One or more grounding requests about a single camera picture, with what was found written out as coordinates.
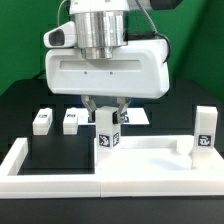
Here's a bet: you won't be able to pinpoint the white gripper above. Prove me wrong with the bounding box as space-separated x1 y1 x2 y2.
43 22 169 124

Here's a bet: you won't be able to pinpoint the white desk top tray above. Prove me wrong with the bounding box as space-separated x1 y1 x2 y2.
94 135 224 176

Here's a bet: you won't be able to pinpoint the tag marker plate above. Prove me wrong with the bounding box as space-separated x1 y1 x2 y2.
77 108 150 125

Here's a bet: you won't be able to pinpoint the white U-shaped fence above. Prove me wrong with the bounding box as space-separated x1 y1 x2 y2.
0 138 224 199

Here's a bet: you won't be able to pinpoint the black cables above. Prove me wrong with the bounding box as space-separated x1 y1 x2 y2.
31 69 47 80

